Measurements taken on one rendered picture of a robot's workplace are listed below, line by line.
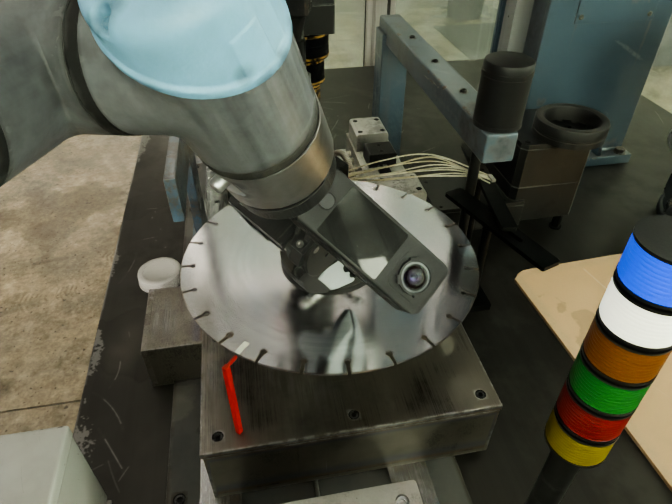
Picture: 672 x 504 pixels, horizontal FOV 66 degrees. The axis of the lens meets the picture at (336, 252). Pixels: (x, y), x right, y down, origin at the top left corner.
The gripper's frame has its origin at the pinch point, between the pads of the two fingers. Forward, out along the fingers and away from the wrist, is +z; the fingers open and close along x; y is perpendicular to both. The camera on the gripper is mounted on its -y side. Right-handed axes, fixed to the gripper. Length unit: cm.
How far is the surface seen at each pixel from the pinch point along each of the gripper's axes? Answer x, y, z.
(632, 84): -74, -1, 50
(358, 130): -26, 29, 33
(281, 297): 6.2, 4.9, 1.7
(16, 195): 51, 197, 136
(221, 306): 10.9, 8.3, -0.2
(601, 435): -0.9, -23.5, -8.4
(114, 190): 20, 168, 147
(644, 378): -4.3, -22.6, -13.5
